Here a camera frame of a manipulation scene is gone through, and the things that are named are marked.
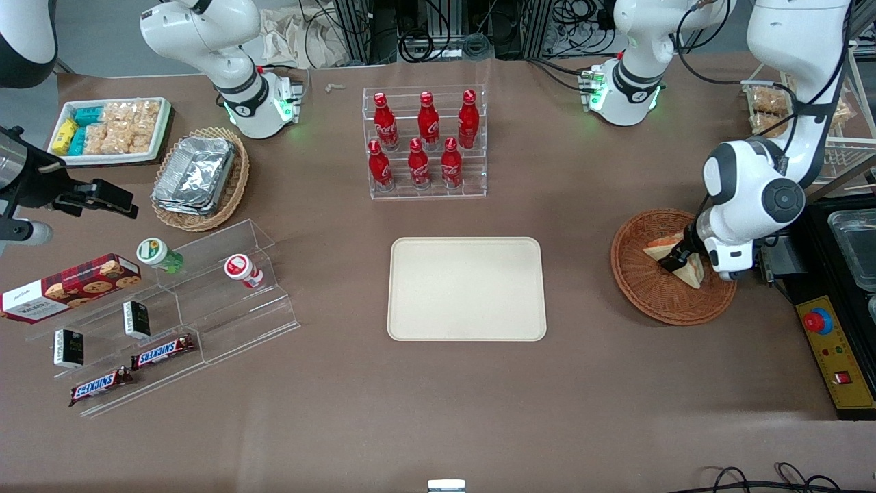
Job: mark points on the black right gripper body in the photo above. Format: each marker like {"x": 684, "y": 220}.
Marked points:
{"x": 35, "y": 185}

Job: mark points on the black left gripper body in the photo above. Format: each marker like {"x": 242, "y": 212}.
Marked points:
{"x": 686, "y": 245}

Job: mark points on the triangle sandwich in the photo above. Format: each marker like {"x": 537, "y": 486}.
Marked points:
{"x": 655, "y": 249}

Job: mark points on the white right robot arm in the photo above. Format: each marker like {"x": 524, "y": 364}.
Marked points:
{"x": 198, "y": 34}

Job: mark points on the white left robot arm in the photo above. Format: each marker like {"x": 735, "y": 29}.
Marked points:
{"x": 787, "y": 41}

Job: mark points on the white rectangular snack tray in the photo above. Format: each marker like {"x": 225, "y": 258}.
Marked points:
{"x": 61, "y": 159}

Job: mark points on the round brown wicker basket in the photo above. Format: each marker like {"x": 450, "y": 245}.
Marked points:
{"x": 643, "y": 294}

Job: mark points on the aluminium foil tray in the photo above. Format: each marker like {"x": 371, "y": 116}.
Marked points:
{"x": 195, "y": 174}

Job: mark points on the oval light wicker basket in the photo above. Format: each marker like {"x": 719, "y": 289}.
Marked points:
{"x": 236, "y": 185}

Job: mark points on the beige plastic serving tray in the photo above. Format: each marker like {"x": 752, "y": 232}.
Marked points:
{"x": 465, "y": 287}

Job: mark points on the yellow snack packet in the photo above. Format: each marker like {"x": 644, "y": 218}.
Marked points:
{"x": 63, "y": 135}

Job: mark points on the clear rice cracker packet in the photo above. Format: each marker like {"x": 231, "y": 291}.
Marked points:
{"x": 133, "y": 113}
{"x": 106, "y": 139}
{"x": 141, "y": 137}

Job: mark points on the teal snack packet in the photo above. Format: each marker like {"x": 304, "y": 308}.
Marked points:
{"x": 87, "y": 116}
{"x": 78, "y": 141}

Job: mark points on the green capped cup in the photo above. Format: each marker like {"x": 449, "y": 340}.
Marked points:
{"x": 156, "y": 253}

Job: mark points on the grey metal plate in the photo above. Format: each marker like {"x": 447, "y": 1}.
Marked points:
{"x": 777, "y": 263}

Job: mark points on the red tartan cookie box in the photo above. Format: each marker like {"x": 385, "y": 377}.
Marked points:
{"x": 68, "y": 287}

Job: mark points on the small black white box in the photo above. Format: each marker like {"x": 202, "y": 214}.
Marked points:
{"x": 137, "y": 319}
{"x": 68, "y": 348}

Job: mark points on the bagged fried snack packet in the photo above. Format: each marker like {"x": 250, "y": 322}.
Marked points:
{"x": 768, "y": 100}
{"x": 763, "y": 123}

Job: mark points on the red emergency stop button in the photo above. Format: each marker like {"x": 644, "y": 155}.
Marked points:
{"x": 818, "y": 322}

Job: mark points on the red capped cup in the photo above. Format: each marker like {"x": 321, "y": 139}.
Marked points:
{"x": 241, "y": 269}

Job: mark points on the clear plastic container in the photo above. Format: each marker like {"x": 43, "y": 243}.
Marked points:
{"x": 855, "y": 246}

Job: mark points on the snickers chocolate bar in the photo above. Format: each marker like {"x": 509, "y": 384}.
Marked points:
{"x": 101, "y": 385}
{"x": 163, "y": 351}

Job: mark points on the clear acrylic stepped shelf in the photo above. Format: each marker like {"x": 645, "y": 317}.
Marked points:
{"x": 233, "y": 322}

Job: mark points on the yellow control box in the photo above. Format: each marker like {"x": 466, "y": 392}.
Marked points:
{"x": 845, "y": 397}

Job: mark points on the clear acrylic bottle rack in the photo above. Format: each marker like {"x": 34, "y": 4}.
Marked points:
{"x": 472, "y": 178}

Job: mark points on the crumpled beige cloth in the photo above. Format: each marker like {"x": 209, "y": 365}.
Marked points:
{"x": 294, "y": 38}

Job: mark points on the red cola bottle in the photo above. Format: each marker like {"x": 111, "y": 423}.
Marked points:
{"x": 380, "y": 171}
{"x": 386, "y": 127}
{"x": 468, "y": 123}
{"x": 428, "y": 123}
{"x": 419, "y": 168}
{"x": 451, "y": 166}

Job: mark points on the small clear plastic piece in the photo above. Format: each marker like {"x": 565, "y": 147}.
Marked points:
{"x": 335, "y": 87}

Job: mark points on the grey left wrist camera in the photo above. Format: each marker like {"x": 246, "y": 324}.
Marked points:
{"x": 733, "y": 263}

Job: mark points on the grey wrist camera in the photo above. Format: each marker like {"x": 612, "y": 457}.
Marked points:
{"x": 27, "y": 233}
{"x": 733, "y": 263}

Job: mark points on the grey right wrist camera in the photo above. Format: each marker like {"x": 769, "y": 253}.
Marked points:
{"x": 27, "y": 233}

